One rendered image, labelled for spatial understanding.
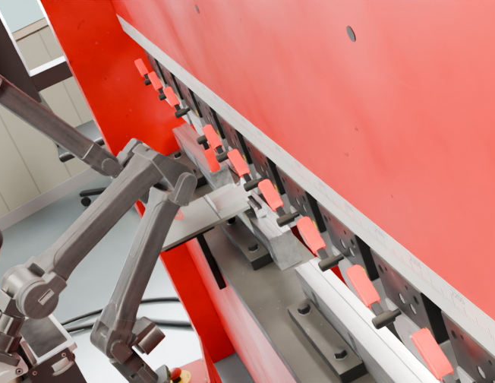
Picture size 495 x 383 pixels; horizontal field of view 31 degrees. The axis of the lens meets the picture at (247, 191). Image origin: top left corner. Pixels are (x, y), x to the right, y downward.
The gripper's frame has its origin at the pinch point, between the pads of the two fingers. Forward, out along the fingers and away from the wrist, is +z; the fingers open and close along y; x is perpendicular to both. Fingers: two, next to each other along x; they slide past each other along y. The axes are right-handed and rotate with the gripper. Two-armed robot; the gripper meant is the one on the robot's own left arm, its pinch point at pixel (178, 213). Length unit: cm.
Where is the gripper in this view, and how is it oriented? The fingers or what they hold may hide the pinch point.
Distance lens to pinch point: 234.6
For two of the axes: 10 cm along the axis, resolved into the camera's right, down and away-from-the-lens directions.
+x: -6.1, 7.9, 0.6
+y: -3.0, -3.0, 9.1
